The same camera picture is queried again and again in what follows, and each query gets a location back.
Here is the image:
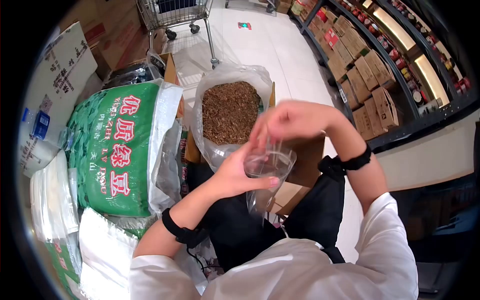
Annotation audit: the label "person's left hand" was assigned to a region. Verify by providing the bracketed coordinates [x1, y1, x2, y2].
[208, 140, 281, 200]

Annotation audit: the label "person's right hand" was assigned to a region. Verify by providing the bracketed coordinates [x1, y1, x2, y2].
[249, 99, 337, 151]

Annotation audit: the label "person's left thumb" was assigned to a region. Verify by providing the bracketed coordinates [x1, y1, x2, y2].
[245, 175, 281, 190]

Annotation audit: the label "person's right fingers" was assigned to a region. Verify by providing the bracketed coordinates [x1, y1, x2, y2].
[249, 109, 286, 151]

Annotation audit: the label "person's left fingers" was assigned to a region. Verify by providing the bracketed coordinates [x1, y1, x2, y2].
[240, 140, 263, 166]

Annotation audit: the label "small clear plastic bag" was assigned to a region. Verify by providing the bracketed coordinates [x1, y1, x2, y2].
[243, 139, 298, 226]

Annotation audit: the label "large bag of brown grain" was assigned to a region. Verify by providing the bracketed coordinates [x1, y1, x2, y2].
[191, 64, 274, 173]

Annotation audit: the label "open brown cardboard box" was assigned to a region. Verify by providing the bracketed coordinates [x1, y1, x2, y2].
[184, 82, 326, 217]

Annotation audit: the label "person's legs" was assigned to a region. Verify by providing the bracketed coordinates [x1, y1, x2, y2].
[185, 161, 346, 272]

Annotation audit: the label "black wrist band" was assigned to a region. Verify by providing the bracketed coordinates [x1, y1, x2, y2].
[161, 207, 209, 249]
[318, 144, 373, 178]

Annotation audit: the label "person's body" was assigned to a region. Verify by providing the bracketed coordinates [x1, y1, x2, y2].
[128, 192, 419, 300]

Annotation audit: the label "cardboard box with black bag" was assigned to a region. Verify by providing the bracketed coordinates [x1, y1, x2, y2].
[103, 52, 185, 119]

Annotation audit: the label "full shop shelf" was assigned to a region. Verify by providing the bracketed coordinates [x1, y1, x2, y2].
[277, 0, 474, 151]

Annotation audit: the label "black plastic bag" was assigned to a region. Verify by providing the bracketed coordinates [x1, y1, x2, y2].
[103, 50, 166, 89]

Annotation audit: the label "metal shopping cart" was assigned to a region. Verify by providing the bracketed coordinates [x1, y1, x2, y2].
[135, 0, 220, 70]

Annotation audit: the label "pile of white plastic bags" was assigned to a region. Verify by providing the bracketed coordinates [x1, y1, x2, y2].
[78, 208, 140, 300]

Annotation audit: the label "stack of brown cartons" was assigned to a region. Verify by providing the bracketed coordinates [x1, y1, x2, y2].
[58, 0, 168, 73]

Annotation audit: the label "stack of clear plastic bags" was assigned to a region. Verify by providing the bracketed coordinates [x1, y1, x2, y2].
[30, 150, 80, 243]

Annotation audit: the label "white sack with black print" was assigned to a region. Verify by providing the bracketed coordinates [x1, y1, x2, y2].
[19, 22, 99, 179]

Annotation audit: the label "clear bottle with blue label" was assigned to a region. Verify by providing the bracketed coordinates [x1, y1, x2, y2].
[22, 108, 74, 151]

